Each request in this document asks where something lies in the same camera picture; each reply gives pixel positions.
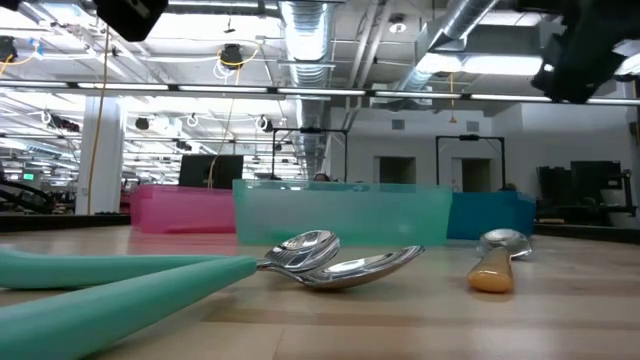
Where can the pink translucent plastic bin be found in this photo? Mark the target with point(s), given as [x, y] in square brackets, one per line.
[180, 210]

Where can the teal translucent plastic bin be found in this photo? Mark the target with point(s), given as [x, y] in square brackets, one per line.
[350, 215]

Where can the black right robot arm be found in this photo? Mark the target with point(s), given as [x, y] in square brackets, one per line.
[575, 5]

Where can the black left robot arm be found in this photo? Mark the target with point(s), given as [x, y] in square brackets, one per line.
[9, 4]

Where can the background black robot arm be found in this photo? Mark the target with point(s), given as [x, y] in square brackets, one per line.
[25, 197]

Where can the black equipment desk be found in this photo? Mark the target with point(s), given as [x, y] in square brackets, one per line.
[590, 175]

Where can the white column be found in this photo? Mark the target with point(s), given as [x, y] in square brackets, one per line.
[107, 160]

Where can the black monitor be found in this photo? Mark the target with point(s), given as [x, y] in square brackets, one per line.
[210, 170]

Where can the dark blue plastic bin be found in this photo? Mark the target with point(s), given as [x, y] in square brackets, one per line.
[495, 215]

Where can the long ceiling light strip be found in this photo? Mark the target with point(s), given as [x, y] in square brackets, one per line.
[320, 91]

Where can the person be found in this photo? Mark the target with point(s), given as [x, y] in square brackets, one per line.
[322, 177]

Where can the black metal gantry frame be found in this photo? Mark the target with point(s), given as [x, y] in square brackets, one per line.
[310, 130]
[470, 136]

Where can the silver ventilation duct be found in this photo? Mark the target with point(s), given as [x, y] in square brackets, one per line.
[420, 75]
[310, 100]

